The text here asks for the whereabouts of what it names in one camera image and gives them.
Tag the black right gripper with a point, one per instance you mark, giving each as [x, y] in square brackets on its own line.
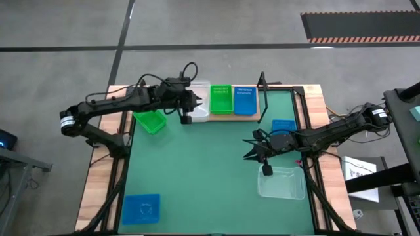
[282, 142]

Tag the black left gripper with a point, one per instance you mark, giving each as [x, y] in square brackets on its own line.
[178, 95]

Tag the blue slotted plastic basket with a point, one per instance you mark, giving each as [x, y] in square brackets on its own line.
[283, 125]
[245, 103]
[141, 209]

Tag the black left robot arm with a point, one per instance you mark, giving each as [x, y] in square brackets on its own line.
[108, 102]

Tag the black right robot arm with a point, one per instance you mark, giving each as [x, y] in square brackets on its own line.
[328, 132]

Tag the small red clip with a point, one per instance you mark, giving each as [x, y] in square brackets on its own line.
[298, 161]

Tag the green table mat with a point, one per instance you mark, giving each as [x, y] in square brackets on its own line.
[203, 170]

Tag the white printed box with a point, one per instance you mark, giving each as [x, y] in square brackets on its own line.
[356, 170]

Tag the small white object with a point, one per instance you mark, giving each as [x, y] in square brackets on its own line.
[358, 214]

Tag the black side table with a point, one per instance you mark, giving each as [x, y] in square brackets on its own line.
[402, 141]

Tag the black hazard-striped floor mat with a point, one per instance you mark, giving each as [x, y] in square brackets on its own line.
[361, 26]

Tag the small teal object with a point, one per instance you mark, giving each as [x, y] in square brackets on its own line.
[416, 113]

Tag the grey metal stand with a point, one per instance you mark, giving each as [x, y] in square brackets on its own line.
[23, 161]

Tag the black device with blue light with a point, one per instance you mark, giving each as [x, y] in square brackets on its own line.
[8, 139]

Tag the black metal rig frame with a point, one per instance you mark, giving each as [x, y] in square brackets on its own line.
[298, 90]

